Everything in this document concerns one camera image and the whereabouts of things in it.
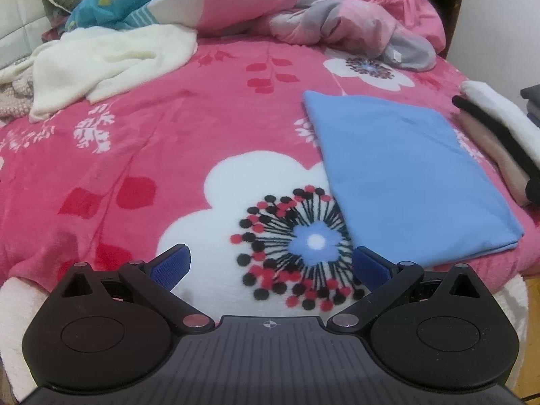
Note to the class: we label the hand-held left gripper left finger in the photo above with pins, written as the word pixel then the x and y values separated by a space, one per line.
pixel 171 268

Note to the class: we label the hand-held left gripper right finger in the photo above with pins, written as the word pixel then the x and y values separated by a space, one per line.
pixel 371 268

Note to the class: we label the light blue t-shirt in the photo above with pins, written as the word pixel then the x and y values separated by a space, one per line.
pixel 400 168

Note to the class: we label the pink floral blanket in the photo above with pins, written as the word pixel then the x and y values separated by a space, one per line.
pixel 168 135

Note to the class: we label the beige folded garment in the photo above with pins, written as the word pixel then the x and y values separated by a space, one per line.
pixel 493 152

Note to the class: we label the black folded garment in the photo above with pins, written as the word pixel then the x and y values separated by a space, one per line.
pixel 506 143

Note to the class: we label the white folded garment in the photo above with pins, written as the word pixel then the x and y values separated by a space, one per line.
pixel 502 109

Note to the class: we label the cream fleece garment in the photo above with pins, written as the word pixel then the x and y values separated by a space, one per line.
pixel 105 59

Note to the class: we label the beige knitted garment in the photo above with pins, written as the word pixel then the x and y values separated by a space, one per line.
pixel 14 97

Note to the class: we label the grey folded garment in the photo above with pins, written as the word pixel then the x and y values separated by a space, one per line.
pixel 532 101

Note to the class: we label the pink and grey quilt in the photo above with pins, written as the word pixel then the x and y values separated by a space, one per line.
pixel 358 25

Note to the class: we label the dark red garment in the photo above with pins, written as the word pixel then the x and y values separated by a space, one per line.
pixel 57 21

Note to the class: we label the brown wooden door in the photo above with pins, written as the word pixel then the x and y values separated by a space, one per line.
pixel 451 0

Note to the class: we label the pink and white headboard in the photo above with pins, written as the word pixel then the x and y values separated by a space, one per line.
pixel 17 21

